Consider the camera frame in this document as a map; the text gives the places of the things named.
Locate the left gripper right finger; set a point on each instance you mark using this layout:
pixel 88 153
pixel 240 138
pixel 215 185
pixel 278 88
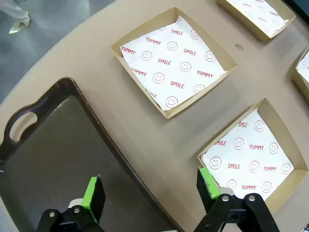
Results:
pixel 207 188

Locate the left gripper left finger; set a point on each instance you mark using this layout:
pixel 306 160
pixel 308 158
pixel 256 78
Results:
pixel 95 200

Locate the white printed paper liner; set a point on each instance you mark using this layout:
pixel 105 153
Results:
pixel 304 67
pixel 260 14
pixel 173 72
pixel 248 154

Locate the brown kraft paper box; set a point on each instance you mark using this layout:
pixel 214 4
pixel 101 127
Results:
pixel 298 82
pixel 144 31
pixel 281 135
pixel 246 21

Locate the brown plastic tray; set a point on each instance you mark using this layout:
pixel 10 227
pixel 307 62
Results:
pixel 60 157

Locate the mannequin black top white trousers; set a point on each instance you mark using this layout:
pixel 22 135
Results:
pixel 14 9

